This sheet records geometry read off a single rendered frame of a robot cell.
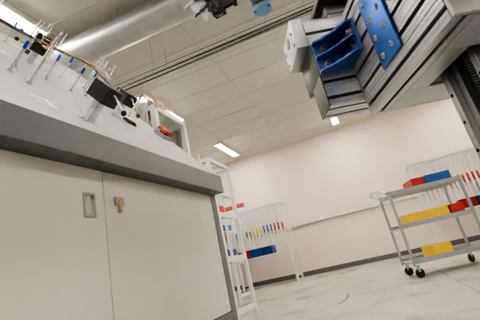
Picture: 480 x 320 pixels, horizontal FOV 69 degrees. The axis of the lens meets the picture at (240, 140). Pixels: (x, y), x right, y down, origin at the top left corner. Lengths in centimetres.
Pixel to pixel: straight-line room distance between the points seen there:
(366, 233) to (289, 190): 209
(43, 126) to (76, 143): 8
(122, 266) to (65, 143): 30
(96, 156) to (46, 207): 14
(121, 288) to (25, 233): 25
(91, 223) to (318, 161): 859
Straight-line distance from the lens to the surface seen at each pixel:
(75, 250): 76
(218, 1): 152
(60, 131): 75
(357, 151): 919
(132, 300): 86
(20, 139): 69
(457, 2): 64
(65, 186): 77
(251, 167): 960
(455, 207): 481
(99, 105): 90
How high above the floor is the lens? 53
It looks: 20 degrees up
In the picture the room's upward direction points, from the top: 13 degrees counter-clockwise
